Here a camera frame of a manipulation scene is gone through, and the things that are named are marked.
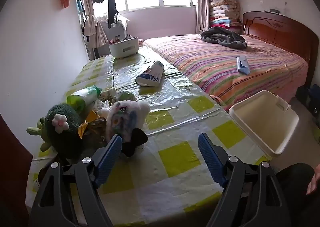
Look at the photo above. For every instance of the bunch of coloured pencils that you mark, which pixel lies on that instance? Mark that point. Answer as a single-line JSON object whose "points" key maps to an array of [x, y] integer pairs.
{"points": [[117, 40]]}

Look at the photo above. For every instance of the dark bags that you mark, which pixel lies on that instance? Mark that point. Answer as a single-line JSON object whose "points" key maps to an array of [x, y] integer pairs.
{"points": [[307, 96]]}

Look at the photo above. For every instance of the crumpled green and white wrapper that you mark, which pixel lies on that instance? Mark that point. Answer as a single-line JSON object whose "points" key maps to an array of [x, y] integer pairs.
{"points": [[125, 96]]}

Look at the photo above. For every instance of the white round container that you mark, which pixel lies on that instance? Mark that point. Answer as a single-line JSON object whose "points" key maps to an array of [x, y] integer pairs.
{"points": [[123, 48]]}

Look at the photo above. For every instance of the gold foil wrapper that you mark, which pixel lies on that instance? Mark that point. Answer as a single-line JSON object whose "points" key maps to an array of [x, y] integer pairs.
{"points": [[87, 121]]}

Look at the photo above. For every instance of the yellow checkered plastic tablecloth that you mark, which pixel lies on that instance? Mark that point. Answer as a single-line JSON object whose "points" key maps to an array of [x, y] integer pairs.
{"points": [[175, 121]]}

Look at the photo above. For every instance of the green and white plastic bag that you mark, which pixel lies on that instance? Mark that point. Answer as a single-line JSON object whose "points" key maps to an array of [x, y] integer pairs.
{"points": [[82, 96]]}

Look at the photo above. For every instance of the grey blanket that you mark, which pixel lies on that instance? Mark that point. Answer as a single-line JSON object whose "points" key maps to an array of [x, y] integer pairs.
{"points": [[220, 36]]}

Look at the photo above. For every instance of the wooden headboard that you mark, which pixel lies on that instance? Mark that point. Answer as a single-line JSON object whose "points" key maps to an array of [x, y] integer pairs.
{"points": [[275, 31]]}

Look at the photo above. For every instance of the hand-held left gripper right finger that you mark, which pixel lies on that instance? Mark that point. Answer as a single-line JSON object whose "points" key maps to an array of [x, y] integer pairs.
{"points": [[210, 156]]}

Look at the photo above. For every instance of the white appliance with cover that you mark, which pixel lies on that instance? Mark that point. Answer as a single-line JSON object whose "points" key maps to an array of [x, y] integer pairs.
{"points": [[117, 31]]}

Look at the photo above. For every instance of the green plush toy with flower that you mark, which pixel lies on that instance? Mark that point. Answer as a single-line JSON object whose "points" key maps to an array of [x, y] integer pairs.
{"points": [[62, 136]]}

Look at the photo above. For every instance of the white fluffy plush toy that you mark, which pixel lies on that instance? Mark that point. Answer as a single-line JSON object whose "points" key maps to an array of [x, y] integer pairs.
{"points": [[125, 119]]}

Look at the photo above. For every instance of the person's black pants leg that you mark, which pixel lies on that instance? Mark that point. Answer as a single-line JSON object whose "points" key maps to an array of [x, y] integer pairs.
{"points": [[295, 192]]}

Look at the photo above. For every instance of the small grey box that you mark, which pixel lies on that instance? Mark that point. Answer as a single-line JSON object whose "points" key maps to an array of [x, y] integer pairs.
{"points": [[275, 11]]}

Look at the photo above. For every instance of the dark wooden door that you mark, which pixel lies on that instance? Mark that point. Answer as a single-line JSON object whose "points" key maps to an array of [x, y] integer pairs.
{"points": [[12, 167]]}

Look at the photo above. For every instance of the bed with striped sheet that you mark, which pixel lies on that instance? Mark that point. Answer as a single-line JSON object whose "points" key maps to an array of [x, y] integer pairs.
{"points": [[212, 66]]}

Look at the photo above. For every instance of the person's right hand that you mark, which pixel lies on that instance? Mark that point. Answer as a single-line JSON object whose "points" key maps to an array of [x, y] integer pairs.
{"points": [[314, 179]]}

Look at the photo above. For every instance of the cream plastic trash bin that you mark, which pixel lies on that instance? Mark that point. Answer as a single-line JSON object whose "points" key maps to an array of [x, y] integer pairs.
{"points": [[262, 116]]}

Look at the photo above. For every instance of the stack of folded quilts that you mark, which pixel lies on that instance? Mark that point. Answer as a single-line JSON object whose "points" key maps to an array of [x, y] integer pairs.
{"points": [[222, 11]]}

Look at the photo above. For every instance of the black hanging garment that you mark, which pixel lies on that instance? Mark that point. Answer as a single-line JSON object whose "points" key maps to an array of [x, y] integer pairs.
{"points": [[112, 6]]}

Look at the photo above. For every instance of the blue and white flat box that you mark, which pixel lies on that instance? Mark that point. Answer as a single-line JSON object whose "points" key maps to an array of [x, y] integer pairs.
{"points": [[243, 65]]}

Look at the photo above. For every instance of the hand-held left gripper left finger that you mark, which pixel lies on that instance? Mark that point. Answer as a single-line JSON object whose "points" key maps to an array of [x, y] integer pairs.
{"points": [[110, 159]]}

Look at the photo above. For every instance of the white and blue carton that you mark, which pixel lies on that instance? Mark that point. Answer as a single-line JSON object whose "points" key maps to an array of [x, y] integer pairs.
{"points": [[150, 76]]}

